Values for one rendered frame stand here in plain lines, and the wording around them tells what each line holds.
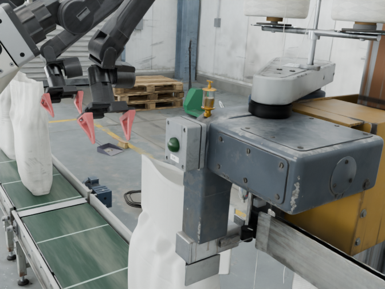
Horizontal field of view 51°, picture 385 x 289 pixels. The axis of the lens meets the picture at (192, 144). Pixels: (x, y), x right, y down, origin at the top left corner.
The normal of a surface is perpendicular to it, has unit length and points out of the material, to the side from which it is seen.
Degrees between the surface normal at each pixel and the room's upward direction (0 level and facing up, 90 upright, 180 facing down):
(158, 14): 90
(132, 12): 100
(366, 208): 90
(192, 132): 90
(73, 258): 0
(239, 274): 0
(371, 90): 90
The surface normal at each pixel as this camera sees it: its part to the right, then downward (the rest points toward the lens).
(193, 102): 0.57, 0.04
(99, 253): 0.05, -0.95
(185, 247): -0.82, 0.14
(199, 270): 0.57, 0.28
